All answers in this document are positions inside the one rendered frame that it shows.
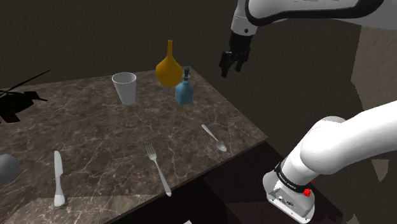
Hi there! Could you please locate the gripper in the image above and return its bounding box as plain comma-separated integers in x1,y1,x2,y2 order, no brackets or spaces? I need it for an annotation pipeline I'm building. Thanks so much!
218,31,253,79

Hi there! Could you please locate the blue stoppered bottle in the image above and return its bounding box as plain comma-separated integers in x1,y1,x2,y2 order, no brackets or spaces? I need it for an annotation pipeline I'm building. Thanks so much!
174,67,195,106

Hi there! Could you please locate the yellow long-necked vase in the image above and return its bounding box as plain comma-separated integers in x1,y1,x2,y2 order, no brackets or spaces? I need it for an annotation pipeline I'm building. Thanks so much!
155,39,184,88

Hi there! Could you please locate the silver spoon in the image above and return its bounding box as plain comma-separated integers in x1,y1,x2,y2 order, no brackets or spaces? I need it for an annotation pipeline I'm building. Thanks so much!
201,123,228,153

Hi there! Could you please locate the white cup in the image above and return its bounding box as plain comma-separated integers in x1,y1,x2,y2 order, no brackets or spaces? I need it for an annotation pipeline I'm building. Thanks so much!
111,71,137,106

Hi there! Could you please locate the silver fork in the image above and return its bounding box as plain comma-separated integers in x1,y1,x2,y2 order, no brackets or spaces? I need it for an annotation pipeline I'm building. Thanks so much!
145,143,172,198

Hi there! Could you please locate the brown marble table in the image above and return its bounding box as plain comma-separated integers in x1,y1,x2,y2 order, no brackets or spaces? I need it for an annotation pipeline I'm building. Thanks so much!
0,65,269,224

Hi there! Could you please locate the white table knife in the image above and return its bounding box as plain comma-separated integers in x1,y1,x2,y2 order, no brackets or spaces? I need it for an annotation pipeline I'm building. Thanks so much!
53,150,66,208

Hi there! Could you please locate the black toy helicopter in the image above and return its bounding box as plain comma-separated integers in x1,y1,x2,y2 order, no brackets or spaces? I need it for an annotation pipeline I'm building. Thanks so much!
0,69,52,124

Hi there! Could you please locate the grey rounded object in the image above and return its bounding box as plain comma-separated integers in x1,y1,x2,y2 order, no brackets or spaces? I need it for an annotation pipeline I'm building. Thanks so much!
0,153,20,187

